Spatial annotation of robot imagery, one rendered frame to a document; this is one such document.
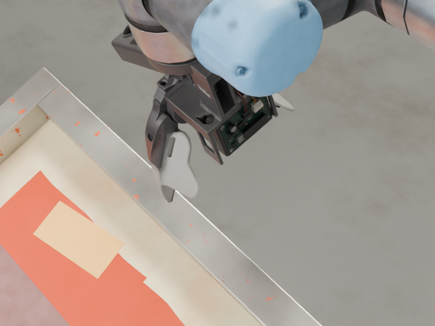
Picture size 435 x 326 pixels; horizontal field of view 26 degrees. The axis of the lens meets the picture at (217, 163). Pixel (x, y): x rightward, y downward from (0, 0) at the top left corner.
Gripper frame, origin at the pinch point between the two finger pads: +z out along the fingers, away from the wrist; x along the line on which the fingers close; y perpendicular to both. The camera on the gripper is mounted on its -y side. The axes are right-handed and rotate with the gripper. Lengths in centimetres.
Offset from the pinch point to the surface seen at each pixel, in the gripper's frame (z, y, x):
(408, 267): 169, -40, 56
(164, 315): 9.1, 4.9, -14.8
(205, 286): 8.6, 5.8, -9.8
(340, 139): 175, -89, 77
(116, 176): 5.0, -9.5, -8.6
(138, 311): 9.2, 2.4, -16.4
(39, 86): 4.8, -26.9, -7.1
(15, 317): 10.1, -7.8, -26.4
